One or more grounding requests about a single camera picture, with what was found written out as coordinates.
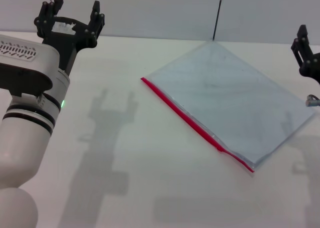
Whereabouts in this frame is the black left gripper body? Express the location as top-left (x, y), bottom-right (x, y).
top-left (33, 15), bottom-right (99, 77)

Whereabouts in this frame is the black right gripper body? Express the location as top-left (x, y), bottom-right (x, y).
top-left (299, 52), bottom-right (320, 85)

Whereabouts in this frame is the clear document bag red zip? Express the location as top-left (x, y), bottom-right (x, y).
top-left (140, 40), bottom-right (317, 174)

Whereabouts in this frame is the crumpled white tape label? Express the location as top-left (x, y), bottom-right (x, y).
top-left (51, 21), bottom-right (76, 35)

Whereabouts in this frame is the silver metal cable connector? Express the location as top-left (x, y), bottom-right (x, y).
top-left (305, 94), bottom-right (320, 107)

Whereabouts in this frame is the black vertical wall strip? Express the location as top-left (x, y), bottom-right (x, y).
top-left (212, 0), bottom-right (225, 42)

